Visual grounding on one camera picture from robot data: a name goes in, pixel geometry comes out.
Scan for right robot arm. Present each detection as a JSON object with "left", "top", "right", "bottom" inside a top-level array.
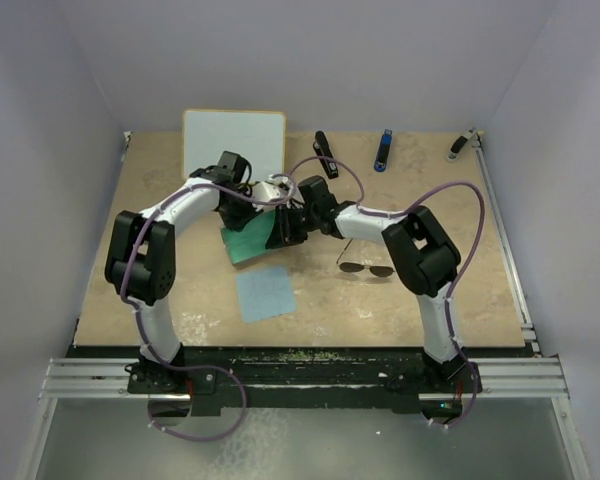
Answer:
[{"left": 265, "top": 176, "right": 485, "bottom": 391}]

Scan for blue stapler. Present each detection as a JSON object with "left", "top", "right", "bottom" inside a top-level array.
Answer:
[{"left": 373, "top": 129, "right": 393, "bottom": 173}]

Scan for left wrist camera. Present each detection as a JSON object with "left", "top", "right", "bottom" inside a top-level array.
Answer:
[{"left": 251, "top": 174, "right": 298, "bottom": 210}]

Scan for small whiteboard yellow frame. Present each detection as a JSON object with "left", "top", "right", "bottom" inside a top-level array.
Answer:
[{"left": 182, "top": 109, "right": 286, "bottom": 181}]

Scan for light blue cleaning cloth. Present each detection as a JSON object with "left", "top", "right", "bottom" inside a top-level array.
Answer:
[{"left": 236, "top": 266, "right": 296, "bottom": 324}]

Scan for aluminium rail frame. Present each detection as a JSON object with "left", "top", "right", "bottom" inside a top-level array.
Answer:
[{"left": 22, "top": 133, "right": 590, "bottom": 479}]

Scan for black handled tool at corner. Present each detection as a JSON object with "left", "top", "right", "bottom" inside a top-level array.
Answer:
[{"left": 446, "top": 127, "right": 482, "bottom": 162}]

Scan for aviator sunglasses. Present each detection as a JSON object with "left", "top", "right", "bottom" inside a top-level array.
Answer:
[{"left": 336, "top": 240, "right": 395, "bottom": 278}]

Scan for black stapler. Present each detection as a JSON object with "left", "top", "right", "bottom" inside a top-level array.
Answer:
[{"left": 313, "top": 130, "right": 339, "bottom": 179}]

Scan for green lined glasses case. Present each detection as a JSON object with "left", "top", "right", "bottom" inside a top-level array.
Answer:
[{"left": 220, "top": 210, "right": 276, "bottom": 265}]

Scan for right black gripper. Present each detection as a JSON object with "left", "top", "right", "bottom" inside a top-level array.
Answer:
[{"left": 266, "top": 203, "right": 319, "bottom": 249}]

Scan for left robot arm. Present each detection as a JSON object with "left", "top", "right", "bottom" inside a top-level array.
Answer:
[{"left": 104, "top": 151, "right": 261, "bottom": 393}]

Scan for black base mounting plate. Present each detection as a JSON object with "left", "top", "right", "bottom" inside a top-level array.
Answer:
[{"left": 125, "top": 347, "right": 482, "bottom": 418}]

